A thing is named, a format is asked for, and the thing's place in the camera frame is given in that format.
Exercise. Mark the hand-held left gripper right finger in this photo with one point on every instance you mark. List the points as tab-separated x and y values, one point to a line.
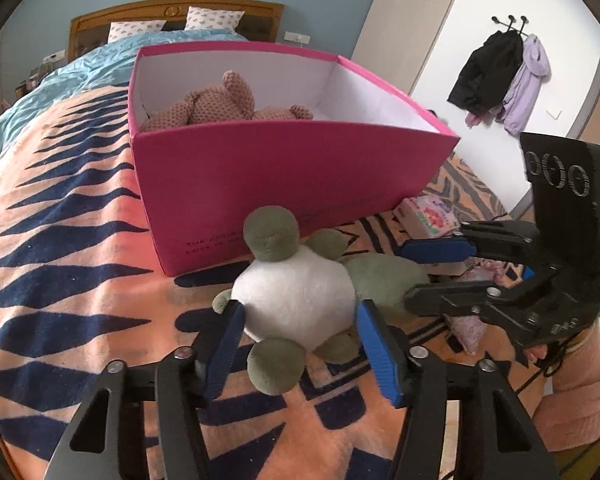
380	355

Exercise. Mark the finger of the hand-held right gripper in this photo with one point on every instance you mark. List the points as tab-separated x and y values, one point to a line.
445	300
435	250

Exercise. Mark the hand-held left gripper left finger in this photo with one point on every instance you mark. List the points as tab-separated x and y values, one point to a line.
224	350

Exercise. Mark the floral tissue pack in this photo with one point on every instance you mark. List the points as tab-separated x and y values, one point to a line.
430	217

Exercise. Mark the green and white plush turtle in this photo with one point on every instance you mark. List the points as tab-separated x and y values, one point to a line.
295	295

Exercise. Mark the pink cardboard box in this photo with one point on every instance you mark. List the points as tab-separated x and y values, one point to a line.
280	175

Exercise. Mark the person's right forearm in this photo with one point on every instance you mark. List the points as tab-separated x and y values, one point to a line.
590	390

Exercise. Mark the pink patterned packet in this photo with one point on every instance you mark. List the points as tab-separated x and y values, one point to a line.
467	332

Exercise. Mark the lilac jacket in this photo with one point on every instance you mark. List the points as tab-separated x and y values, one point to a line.
525	85

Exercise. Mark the black jacket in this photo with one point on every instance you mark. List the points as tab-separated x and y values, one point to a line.
487	72

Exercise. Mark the orange and navy patterned blanket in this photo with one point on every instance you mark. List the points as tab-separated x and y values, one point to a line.
55	240

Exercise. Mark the beige wooden panel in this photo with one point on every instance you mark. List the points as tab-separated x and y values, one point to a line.
410	20

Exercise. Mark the brown plush bear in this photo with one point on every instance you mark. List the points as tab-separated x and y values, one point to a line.
205	107

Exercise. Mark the wooden headboard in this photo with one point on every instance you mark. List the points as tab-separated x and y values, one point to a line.
262	20

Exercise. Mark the light blue duvet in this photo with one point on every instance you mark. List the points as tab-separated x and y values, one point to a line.
80	70

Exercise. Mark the white dotted pillow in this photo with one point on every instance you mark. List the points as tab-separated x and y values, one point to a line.
135	31
212	18

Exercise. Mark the white wall socket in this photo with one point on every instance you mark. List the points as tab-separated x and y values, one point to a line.
555	113

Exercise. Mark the black wall hooks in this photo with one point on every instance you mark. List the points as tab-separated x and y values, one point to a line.
511	21

